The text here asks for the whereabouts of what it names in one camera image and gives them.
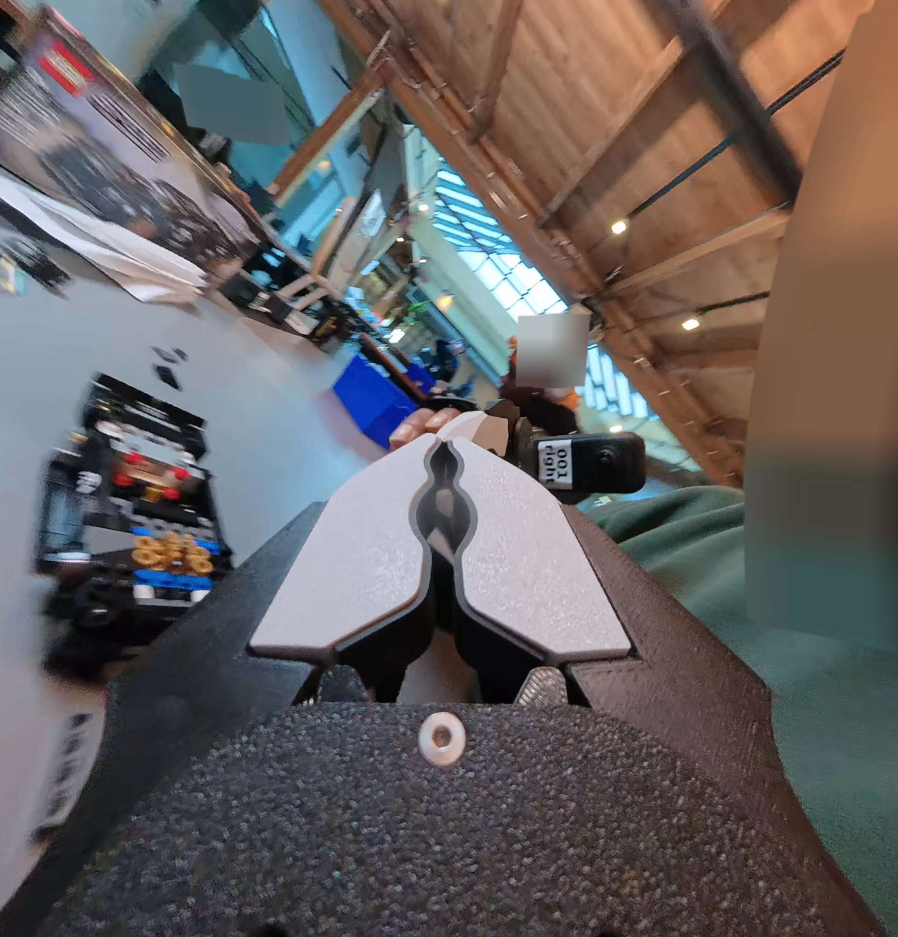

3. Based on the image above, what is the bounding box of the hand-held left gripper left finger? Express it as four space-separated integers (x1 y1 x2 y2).
249 435 450 689

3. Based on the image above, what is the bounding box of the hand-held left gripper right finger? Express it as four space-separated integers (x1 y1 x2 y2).
444 435 634 689

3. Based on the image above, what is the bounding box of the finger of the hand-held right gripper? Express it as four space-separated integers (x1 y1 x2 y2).
438 410 514 459

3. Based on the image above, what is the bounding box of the blue plastic bin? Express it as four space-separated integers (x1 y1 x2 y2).
332 355 438 449

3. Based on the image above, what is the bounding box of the lego car model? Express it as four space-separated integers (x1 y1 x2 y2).
37 374 233 682

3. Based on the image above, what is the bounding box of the lego set box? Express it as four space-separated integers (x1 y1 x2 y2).
0 8 267 272

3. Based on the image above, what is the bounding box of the crumpled white paper bag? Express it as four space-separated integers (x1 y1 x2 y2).
0 162 208 306

